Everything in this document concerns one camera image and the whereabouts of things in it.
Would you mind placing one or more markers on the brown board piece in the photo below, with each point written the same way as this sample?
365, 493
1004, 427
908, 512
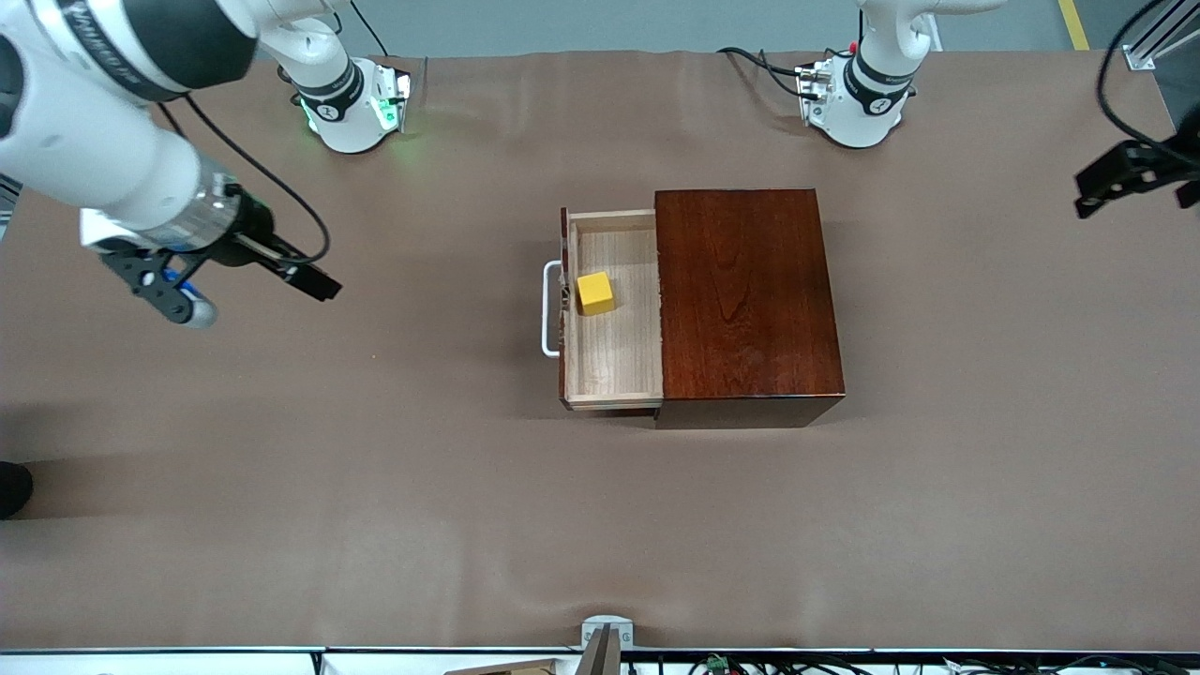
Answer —
516, 668

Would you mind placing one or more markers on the small green connector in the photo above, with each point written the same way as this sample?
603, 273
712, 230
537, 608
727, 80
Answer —
717, 664

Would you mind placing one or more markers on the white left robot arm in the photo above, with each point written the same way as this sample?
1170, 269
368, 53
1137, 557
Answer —
867, 117

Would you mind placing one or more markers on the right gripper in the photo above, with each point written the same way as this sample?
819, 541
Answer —
249, 229

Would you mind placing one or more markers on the black round object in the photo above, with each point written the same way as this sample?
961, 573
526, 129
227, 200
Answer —
11, 489

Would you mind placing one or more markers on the yellow block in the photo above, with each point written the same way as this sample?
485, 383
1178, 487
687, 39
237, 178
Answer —
595, 292

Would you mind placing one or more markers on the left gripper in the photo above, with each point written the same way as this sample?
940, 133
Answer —
1165, 157

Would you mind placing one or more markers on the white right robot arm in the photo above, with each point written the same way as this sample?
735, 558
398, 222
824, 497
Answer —
84, 159

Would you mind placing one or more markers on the brown table cover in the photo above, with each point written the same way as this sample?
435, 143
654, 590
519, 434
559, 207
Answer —
375, 469

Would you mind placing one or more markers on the grey metal camera bracket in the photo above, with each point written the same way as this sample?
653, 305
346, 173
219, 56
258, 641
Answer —
600, 623

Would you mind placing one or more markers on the aluminium frame profile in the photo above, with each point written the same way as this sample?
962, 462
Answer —
1148, 42

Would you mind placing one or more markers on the dark brown wooden cabinet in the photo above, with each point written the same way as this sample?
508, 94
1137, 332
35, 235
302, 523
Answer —
750, 300

